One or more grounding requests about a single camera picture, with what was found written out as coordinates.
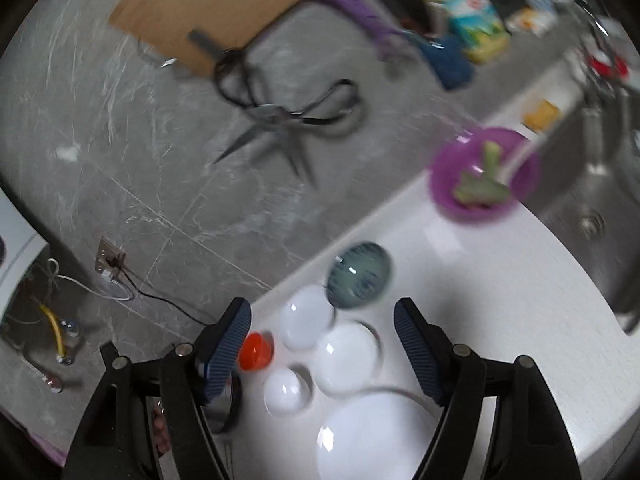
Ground steel faucet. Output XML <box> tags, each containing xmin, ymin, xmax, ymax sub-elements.
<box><xmin>575</xmin><ymin>0</ymin><xmax>631</xmax><ymax>111</ymax></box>

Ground yellow detergent bottle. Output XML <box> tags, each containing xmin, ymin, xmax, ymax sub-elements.
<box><xmin>412</xmin><ymin>0</ymin><xmax>511</xmax><ymax>66</ymax></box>

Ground white spoon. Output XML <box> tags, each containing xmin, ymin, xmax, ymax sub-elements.
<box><xmin>500</xmin><ymin>130</ymin><xmax>551</xmax><ymax>181</ymax></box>

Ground black-handled scissors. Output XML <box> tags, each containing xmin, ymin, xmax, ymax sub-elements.
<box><xmin>212</xmin><ymin>47</ymin><xmax>368</xmax><ymax>188</ymax></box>

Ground green vegetable piece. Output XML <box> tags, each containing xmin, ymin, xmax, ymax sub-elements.
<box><xmin>452</xmin><ymin>141</ymin><xmax>511</xmax><ymax>208</ymax></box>

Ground large white plate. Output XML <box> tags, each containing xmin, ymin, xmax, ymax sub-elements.
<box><xmin>315</xmin><ymin>385</ymin><xmax>448</xmax><ymax>480</ymax></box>

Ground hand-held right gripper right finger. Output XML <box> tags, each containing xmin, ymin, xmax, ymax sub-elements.
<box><xmin>393</xmin><ymin>297</ymin><xmax>583</xmax><ymax>480</ymax></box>

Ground red round object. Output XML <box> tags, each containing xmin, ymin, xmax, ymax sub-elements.
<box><xmin>587</xmin><ymin>52</ymin><xmax>628</xmax><ymax>79</ymax></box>

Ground steel sink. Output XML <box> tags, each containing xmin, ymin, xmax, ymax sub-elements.
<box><xmin>520</xmin><ymin>105</ymin><xmax>640</xmax><ymax>336</ymax></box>

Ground wall socket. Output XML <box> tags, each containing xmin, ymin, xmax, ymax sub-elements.
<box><xmin>95</xmin><ymin>237</ymin><xmax>126</xmax><ymax>281</ymax></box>

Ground small white bowl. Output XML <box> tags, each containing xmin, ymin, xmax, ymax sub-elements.
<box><xmin>263</xmin><ymin>366</ymin><xmax>313</xmax><ymax>416</ymax></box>

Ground brown cutting board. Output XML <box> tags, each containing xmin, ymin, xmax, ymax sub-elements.
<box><xmin>109</xmin><ymin>0</ymin><xmax>361</xmax><ymax>78</ymax></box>

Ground white cable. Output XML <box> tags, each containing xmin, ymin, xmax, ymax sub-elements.
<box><xmin>47</xmin><ymin>258</ymin><xmax>133</xmax><ymax>302</ymax></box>

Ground grey-green glass bowl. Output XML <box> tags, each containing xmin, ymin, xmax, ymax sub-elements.
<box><xmin>326</xmin><ymin>241</ymin><xmax>392</xmax><ymax>309</ymax></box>

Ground black power cable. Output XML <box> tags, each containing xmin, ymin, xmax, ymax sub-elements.
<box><xmin>115</xmin><ymin>260</ymin><xmax>216</xmax><ymax>326</ymax></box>

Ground orange sponge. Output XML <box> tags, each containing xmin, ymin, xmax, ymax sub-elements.
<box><xmin>522</xmin><ymin>100</ymin><xmax>561</xmax><ymax>131</ymax></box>

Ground white appliance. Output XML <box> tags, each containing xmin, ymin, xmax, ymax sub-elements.
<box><xmin>0</xmin><ymin>187</ymin><xmax>51</xmax><ymax>321</ymax></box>

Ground orange bowl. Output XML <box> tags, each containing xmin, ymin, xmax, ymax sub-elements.
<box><xmin>237</xmin><ymin>331</ymin><xmax>275</xmax><ymax>372</ymax></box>

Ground purple bowl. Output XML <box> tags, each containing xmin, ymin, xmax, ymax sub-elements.
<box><xmin>430</xmin><ymin>127</ymin><xmax>543</xmax><ymax>223</ymax></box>

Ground purple cloth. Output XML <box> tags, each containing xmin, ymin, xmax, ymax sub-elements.
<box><xmin>310</xmin><ymin>0</ymin><xmax>416</xmax><ymax>61</ymax></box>

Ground white packet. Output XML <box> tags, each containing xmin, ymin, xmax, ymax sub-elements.
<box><xmin>505</xmin><ymin>7</ymin><xmax>558</xmax><ymax>36</ymax></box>

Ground yellow hose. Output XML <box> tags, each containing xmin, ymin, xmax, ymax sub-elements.
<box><xmin>40</xmin><ymin>304</ymin><xmax>68</xmax><ymax>361</ymax></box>

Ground blue sponge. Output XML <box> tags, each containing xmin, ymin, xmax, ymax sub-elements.
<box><xmin>415</xmin><ymin>35</ymin><xmax>476</xmax><ymax>91</ymax></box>

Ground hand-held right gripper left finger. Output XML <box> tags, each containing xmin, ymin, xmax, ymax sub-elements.
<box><xmin>62</xmin><ymin>297</ymin><xmax>252</xmax><ymax>480</ymax></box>

